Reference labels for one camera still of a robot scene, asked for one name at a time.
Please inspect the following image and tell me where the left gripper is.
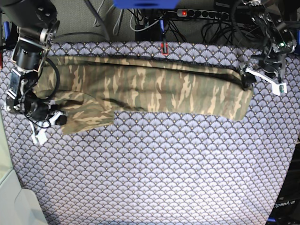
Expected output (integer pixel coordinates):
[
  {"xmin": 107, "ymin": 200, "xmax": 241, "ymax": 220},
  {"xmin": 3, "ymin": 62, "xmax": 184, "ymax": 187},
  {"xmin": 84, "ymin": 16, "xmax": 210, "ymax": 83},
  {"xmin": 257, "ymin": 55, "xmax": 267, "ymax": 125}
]
[{"xmin": 239, "ymin": 52, "xmax": 286, "ymax": 90}]

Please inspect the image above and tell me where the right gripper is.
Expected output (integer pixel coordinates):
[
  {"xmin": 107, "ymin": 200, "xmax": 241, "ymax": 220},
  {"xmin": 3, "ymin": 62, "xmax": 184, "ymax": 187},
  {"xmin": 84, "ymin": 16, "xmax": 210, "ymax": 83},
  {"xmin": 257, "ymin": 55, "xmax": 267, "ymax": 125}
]
[{"xmin": 24, "ymin": 101, "xmax": 67, "ymax": 135}]

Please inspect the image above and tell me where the camouflage T-shirt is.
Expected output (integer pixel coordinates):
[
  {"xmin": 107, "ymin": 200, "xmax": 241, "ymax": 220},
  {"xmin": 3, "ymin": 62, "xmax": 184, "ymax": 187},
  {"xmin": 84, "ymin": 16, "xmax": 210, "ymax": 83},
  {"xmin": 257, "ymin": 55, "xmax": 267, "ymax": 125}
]
[{"xmin": 32, "ymin": 55, "xmax": 254, "ymax": 135}]

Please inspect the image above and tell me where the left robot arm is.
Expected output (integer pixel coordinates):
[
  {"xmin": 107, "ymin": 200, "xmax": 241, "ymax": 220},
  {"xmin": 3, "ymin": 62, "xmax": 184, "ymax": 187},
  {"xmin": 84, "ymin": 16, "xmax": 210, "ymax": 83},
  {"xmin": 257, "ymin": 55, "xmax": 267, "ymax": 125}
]
[{"xmin": 231, "ymin": 0, "xmax": 297, "ymax": 96}]

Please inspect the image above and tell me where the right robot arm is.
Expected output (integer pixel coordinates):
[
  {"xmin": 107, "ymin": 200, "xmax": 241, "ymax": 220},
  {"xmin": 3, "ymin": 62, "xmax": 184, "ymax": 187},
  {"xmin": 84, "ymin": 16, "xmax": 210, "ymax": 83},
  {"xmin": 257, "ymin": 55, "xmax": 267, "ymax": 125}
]
[{"xmin": 0, "ymin": 0, "xmax": 67, "ymax": 144}]

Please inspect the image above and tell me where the blue clamp right edge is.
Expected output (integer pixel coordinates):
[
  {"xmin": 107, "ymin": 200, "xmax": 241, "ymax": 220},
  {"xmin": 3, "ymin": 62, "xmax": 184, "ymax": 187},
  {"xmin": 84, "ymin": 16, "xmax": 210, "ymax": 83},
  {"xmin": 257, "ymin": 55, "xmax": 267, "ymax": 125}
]
[{"xmin": 294, "ymin": 30, "xmax": 300, "ymax": 55}]

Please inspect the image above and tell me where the blue clamp edge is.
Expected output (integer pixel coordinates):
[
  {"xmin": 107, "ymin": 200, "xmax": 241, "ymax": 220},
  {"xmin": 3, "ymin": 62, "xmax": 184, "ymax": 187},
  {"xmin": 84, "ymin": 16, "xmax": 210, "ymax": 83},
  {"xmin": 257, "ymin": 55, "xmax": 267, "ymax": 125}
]
[
  {"xmin": 3, "ymin": 21, "xmax": 14, "ymax": 48},
  {"xmin": 294, "ymin": 30, "xmax": 300, "ymax": 55}
]

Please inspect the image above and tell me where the black power strip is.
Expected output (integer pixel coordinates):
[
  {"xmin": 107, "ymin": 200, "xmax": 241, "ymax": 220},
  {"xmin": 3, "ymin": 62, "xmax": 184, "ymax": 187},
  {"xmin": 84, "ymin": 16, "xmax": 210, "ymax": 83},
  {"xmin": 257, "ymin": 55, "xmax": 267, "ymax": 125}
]
[{"xmin": 176, "ymin": 9, "xmax": 229, "ymax": 21}]

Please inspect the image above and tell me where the purple fan-pattern table cloth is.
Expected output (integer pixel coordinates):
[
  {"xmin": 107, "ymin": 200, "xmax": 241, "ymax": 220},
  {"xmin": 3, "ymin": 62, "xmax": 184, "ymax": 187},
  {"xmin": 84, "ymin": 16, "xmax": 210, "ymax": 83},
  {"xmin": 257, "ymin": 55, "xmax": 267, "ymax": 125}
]
[{"xmin": 1, "ymin": 55, "xmax": 300, "ymax": 225}]

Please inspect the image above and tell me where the white plastic bin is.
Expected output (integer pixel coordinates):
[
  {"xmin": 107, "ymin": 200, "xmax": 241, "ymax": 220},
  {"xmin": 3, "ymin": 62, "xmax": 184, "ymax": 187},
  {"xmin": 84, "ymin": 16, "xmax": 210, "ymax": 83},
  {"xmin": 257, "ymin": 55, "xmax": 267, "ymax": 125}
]
[{"xmin": 0, "ymin": 121, "xmax": 48, "ymax": 225}]

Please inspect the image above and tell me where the blue clamp left edge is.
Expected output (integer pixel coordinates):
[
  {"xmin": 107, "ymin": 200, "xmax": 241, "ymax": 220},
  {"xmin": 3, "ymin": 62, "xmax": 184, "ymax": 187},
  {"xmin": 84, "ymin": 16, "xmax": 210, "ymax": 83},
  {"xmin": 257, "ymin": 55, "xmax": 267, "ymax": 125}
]
[{"xmin": 3, "ymin": 21, "xmax": 14, "ymax": 48}]

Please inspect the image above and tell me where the black OpenArm box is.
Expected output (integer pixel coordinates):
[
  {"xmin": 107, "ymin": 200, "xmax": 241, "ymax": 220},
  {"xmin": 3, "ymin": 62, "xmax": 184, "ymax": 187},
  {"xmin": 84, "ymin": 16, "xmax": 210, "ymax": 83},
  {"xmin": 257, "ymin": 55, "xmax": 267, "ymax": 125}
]
[{"xmin": 266, "ymin": 143, "xmax": 300, "ymax": 225}]

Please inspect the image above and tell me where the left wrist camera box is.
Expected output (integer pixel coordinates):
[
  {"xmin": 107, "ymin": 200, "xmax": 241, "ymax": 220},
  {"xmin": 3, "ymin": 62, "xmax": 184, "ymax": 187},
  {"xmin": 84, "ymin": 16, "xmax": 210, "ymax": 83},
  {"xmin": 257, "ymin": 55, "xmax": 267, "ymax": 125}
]
[{"xmin": 271, "ymin": 82, "xmax": 287, "ymax": 96}]

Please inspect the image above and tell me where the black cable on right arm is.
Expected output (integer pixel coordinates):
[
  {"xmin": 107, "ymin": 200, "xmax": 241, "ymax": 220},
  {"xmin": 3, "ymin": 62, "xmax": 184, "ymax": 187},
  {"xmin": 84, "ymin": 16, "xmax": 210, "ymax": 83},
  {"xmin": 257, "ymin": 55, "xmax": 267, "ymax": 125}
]
[{"xmin": 35, "ymin": 57, "xmax": 60, "ymax": 100}]

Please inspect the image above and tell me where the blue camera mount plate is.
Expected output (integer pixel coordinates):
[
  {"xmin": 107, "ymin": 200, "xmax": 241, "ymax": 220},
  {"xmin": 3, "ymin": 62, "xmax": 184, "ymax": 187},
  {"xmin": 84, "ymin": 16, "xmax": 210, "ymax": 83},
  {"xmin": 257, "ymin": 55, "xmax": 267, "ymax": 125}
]
[{"xmin": 113, "ymin": 0, "xmax": 179, "ymax": 9}]

